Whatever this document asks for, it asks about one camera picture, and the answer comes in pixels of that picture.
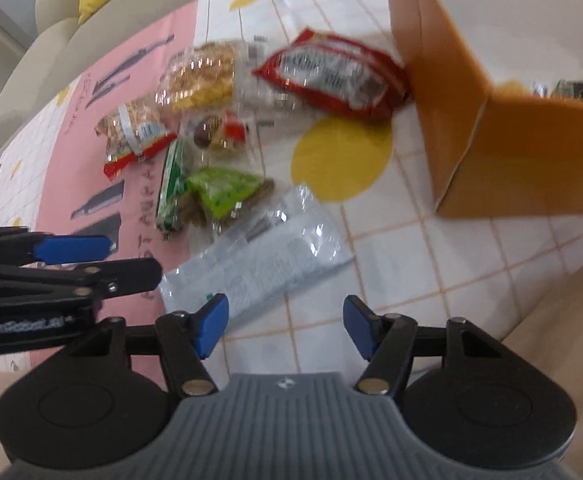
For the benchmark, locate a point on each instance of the narrow green packet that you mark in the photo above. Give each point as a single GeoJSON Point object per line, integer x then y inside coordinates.
{"type": "Point", "coordinates": [171, 185]}

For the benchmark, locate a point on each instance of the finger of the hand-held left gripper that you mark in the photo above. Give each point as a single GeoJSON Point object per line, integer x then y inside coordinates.
{"type": "Point", "coordinates": [73, 249]}
{"type": "Point", "coordinates": [126, 276]}

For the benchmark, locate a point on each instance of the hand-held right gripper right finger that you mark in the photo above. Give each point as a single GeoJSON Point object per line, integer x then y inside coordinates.
{"type": "Point", "coordinates": [359, 327]}

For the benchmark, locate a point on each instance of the small clear packet red label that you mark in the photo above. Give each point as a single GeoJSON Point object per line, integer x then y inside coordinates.
{"type": "Point", "coordinates": [216, 132]}

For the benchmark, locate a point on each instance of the peanut bag with red label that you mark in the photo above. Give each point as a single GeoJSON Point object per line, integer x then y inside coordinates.
{"type": "Point", "coordinates": [131, 130]}

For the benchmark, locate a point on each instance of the red snack bag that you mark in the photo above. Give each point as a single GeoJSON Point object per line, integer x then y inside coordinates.
{"type": "Point", "coordinates": [331, 72]}

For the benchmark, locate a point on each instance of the dark snack packet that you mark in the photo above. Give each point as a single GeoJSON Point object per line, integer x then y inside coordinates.
{"type": "Point", "coordinates": [576, 90]}

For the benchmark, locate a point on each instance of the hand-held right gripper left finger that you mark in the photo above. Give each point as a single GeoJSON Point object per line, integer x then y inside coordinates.
{"type": "Point", "coordinates": [212, 324]}

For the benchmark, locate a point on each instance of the green snack packet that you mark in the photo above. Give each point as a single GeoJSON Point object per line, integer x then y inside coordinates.
{"type": "Point", "coordinates": [221, 187]}

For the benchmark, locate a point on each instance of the beige seat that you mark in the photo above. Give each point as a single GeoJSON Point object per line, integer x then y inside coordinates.
{"type": "Point", "coordinates": [561, 320]}

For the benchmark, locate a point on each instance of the clear long plastic packet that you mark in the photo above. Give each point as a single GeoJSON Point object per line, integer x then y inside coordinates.
{"type": "Point", "coordinates": [271, 255]}

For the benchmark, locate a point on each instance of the clear bag of yellow crackers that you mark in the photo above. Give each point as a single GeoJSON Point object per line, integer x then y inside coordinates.
{"type": "Point", "coordinates": [201, 77]}

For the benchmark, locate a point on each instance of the beige sofa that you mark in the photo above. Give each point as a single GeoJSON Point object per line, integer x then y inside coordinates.
{"type": "Point", "coordinates": [36, 55]}

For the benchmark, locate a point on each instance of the orange cardboard box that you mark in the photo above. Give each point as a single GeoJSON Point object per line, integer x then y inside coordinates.
{"type": "Point", "coordinates": [521, 160]}

